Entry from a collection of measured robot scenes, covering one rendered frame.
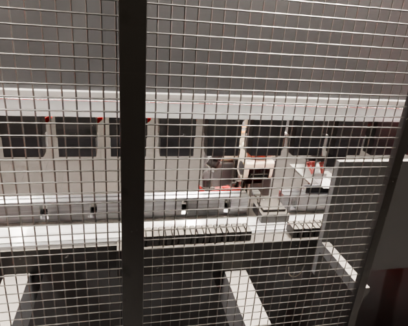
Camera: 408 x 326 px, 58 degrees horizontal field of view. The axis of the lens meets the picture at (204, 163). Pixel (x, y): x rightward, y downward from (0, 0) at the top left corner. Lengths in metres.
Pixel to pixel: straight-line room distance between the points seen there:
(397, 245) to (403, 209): 0.15
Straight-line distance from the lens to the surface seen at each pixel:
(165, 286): 1.89
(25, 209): 1.71
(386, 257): 1.56
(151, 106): 1.49
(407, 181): 1.42
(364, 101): 1.55
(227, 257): 1.36
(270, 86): 1.38
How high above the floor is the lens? 1.74
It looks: 22 degrees down
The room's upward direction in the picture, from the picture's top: 4 degrees clockwise
